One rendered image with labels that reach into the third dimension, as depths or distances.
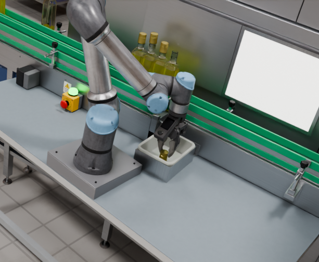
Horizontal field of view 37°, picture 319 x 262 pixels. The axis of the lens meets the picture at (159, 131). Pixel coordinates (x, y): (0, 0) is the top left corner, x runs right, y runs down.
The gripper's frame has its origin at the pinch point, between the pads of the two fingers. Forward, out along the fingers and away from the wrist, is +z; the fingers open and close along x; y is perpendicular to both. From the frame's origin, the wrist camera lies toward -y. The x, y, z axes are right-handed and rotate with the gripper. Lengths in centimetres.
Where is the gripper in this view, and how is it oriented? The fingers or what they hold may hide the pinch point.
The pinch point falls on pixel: (164, 153)
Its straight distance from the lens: 198.7
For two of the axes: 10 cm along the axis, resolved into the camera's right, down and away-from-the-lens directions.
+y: 5.5, -3.4, 7.6
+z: -2.0, 8.3, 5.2
